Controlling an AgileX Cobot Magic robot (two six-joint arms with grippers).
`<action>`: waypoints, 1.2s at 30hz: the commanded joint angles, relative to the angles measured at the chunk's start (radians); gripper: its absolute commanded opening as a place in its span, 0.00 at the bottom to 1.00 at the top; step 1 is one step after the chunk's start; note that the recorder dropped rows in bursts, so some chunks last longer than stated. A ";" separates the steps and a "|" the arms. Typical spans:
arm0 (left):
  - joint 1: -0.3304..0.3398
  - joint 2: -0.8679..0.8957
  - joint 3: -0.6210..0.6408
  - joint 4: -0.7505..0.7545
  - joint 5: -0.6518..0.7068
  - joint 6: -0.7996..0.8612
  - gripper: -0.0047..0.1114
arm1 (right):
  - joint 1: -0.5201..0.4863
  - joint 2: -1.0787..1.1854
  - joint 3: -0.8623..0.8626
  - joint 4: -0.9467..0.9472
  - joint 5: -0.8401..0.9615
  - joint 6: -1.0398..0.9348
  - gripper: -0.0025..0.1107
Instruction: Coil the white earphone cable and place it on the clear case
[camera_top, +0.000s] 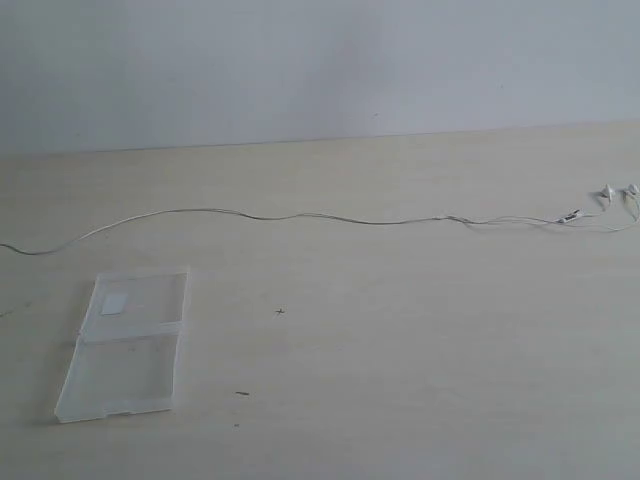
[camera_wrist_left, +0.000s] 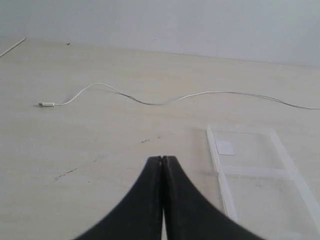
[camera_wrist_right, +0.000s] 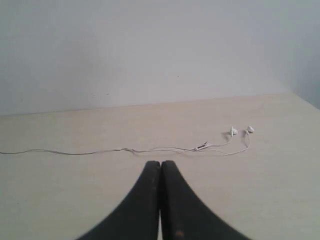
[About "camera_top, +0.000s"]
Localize white wired earphones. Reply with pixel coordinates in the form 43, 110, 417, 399
1, 183, 639, 257

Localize clear plastic open case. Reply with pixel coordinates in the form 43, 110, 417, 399
54, 267, 190, 423

